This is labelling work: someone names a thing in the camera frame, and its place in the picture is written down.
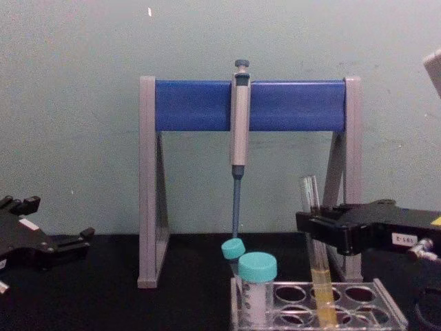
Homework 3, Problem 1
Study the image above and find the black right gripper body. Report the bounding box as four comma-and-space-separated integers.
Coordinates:
357, 199, 441, 258

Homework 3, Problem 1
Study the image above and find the black table cloth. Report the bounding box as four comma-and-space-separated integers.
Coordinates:
0, 233, 441, 331

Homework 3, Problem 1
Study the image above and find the grey and blue pipette stand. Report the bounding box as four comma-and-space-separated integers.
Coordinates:
136, 75, 365, 290

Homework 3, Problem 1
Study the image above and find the large tube with teal cap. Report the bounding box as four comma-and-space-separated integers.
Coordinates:
237, 251, 278, 329

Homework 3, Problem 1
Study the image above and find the grey pipette with blue tip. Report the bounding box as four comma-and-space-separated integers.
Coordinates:
229, 59, 253, 243

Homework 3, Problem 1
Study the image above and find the thin cable with silver plug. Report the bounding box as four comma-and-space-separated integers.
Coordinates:
407, 237, 441, 265

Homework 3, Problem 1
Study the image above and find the clear plastic tube rack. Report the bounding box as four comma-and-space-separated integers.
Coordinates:
229, 277, 409, 331

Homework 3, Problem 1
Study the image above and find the small tube with teal cap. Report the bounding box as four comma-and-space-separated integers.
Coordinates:
220, 237, 247, 277

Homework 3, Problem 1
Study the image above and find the glass tube with yellow liquid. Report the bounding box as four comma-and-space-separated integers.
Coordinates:
300, 174, 340, 329

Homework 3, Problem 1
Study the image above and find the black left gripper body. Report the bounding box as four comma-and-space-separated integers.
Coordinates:
0, 209, 59, 272

